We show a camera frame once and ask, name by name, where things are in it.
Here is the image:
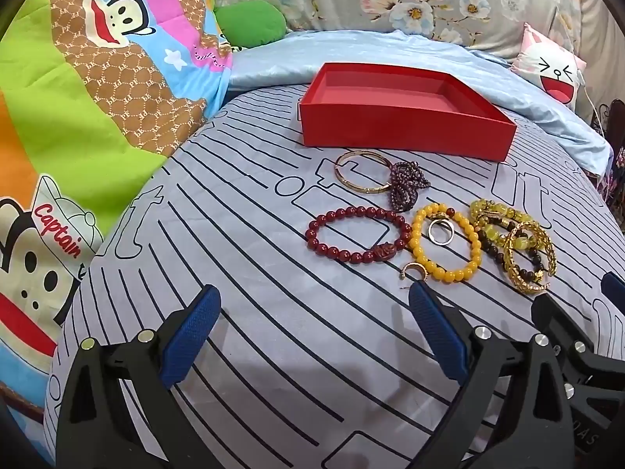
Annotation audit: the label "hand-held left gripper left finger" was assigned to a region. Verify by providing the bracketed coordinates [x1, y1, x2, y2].
[56, 284, 220, 469]

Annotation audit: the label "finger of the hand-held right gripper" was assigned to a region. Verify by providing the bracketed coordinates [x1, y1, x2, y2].
[600, 272, 625, 310]
[531, 294, 609, 392]

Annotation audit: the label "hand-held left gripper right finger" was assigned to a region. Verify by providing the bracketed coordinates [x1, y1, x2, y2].
[409, 281, 577, 469]

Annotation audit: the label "gold chain bracelet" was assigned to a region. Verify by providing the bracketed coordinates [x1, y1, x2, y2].
[503, 222, 557, 296]

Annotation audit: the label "gold crescent ring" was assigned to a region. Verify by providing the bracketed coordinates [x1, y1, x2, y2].
[400, 262, 431, 284]

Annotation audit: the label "yellow bead bracelet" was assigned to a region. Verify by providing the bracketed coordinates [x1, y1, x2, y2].
[409, 204, 482, 284]

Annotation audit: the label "plain metal ring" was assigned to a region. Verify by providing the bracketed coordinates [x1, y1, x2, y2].
[428, 219, 456, 245]

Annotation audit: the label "dark brown bead bracelet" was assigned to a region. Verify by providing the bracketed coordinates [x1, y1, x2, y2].
[476, 222, 548, 279]

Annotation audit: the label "yellow-green crystal bracelet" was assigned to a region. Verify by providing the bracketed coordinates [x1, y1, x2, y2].
[470, 199, 538, 255]

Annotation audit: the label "dark red bead bracelet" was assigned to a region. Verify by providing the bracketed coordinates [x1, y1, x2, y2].
[306, 206, 413, 265]

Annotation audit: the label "dark purple bead bracelet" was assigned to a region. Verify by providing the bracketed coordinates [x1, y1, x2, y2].
[388, 161, 431, 213]

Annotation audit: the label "thin gold bangle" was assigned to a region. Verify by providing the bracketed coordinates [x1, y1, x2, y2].
[334, 150, 394, 195]

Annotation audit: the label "red cardboard box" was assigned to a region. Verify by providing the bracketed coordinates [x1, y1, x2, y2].
[299, 63, 517, 162]

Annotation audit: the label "grey striped bed sheet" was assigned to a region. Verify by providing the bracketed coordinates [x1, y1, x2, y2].
[44, 83, 625, 469]

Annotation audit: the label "dark metal chair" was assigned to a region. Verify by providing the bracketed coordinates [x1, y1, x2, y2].
[591, 100, 617, 134]

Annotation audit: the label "pink rabbit cushion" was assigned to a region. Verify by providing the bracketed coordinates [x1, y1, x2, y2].
[510, 22, 587, 106]

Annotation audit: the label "cartoon monkey blanket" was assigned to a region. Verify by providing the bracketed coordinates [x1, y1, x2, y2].
[0, 0, 235, 450]

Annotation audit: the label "light blue satin quilt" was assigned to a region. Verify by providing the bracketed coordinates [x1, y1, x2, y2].
[227, 29, 613, 177]

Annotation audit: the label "green pillow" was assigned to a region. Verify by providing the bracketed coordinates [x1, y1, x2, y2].
[215, 0, 286, 50]

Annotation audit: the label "white cable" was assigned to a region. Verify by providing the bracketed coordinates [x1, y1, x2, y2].
[576, 68, 602, 130]

